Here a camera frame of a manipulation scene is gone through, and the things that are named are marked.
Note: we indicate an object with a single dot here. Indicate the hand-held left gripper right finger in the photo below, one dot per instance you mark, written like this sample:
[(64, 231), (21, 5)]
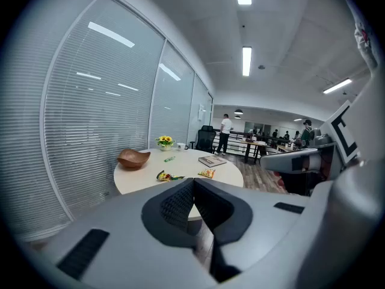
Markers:
[(264, 236)]

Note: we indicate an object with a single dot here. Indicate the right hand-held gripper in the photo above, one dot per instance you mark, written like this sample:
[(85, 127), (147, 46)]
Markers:
[(346, 131)]

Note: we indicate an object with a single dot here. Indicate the sunflower bouquet in pot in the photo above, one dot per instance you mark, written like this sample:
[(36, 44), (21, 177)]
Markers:
[(165, 140)]

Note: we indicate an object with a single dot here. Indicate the grey hardcover book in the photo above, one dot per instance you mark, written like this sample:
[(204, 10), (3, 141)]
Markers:
[(212, 160)]

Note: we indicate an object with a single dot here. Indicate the black office chair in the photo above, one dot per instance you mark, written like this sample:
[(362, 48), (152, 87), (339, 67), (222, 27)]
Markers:
[(206, 138)]

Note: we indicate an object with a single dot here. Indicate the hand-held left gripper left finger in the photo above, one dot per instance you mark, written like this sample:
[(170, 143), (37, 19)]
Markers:
[(126, 221)]

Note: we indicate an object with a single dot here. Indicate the green snack bar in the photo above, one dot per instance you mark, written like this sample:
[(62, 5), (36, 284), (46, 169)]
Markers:
[(169, 159)]

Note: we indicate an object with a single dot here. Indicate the person's white shirt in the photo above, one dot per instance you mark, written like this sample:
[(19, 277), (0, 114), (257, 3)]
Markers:
[(361, 32)]

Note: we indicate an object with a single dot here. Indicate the brown wooden bowl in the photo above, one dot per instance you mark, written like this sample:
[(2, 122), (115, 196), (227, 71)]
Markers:
[(132, 159)]

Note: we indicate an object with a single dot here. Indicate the yellow green packets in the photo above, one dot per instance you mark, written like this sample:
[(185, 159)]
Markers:
[(165, 177)]

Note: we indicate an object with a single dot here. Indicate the wooden desk with black legs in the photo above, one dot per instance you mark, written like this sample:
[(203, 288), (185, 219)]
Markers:
[(254, 143)]

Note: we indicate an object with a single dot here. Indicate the white cup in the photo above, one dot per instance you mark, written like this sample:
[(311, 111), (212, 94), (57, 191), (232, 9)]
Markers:
[(181, 146)]

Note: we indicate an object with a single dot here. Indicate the orange snack packet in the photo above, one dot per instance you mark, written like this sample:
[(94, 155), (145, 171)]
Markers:
[(207, 173)]

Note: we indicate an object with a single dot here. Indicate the black pendant lamp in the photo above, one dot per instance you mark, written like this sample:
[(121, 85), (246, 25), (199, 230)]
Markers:
[(238, 112)]

